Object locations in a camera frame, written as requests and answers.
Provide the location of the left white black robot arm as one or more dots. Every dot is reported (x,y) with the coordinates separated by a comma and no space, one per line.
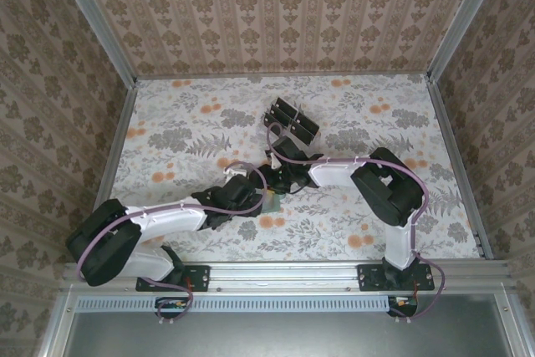
(167,219)

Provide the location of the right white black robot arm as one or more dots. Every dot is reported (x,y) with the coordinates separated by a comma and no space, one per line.
(334,173)

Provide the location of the black VIP credit card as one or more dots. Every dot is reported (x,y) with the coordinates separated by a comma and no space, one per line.
(285,106)
(268,121)
(278,116)
(302,133)
(309,123)

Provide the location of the floral table cover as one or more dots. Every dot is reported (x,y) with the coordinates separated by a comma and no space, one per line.
(292,248)

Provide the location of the black connector board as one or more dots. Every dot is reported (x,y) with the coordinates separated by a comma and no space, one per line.
(171,307)
(403,307)

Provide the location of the grey metal panel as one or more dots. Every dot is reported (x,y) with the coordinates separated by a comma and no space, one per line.
(284,336)

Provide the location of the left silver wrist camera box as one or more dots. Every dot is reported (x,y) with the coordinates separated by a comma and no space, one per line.
(234,171)

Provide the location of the aluminium mounting rail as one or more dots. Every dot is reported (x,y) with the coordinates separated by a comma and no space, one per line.
(284,275)

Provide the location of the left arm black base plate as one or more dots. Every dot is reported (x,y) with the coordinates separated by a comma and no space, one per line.
(200,277)

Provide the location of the aluminium table end rail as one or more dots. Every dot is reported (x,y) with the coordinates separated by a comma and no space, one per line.
(284,75)

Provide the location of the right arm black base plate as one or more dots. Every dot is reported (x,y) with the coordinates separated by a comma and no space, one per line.
(368,279)

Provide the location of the aluminium table side rail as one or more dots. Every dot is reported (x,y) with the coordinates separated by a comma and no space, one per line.
(120,123)
(445,123)

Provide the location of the aluminium frame post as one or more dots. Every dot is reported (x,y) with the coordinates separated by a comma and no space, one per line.
(98,22)
(461,22)

